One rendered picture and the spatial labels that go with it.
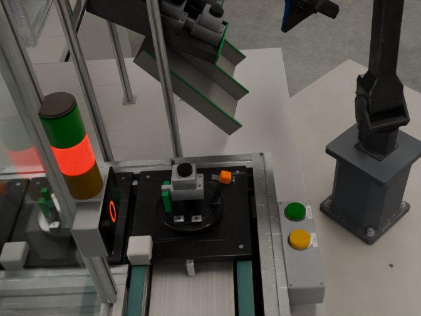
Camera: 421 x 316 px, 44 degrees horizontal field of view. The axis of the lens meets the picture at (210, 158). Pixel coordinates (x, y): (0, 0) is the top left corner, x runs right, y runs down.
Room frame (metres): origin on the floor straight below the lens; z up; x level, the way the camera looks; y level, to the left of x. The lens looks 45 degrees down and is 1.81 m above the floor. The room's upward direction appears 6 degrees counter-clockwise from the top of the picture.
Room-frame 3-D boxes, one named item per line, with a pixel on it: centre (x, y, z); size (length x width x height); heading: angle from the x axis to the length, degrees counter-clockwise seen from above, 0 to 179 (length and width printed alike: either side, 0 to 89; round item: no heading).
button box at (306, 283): (0.60, -0.16, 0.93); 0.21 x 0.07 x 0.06; 176
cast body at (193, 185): (0.71, 0.06, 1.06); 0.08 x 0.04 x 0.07; 86
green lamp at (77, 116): (0.52, 0.18, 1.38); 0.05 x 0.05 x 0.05
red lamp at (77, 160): (0.52, 0.18, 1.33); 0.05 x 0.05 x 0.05
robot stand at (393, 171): (0.74, -0.34, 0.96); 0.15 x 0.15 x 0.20; 37
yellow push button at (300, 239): (0.60, -0.16, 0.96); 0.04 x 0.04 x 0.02
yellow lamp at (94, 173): (0.52, 0.18, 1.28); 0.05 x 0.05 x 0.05
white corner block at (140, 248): (0.62, 0.16, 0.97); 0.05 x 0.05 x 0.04; 86
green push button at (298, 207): (0.67, -0.16, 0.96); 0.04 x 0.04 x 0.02
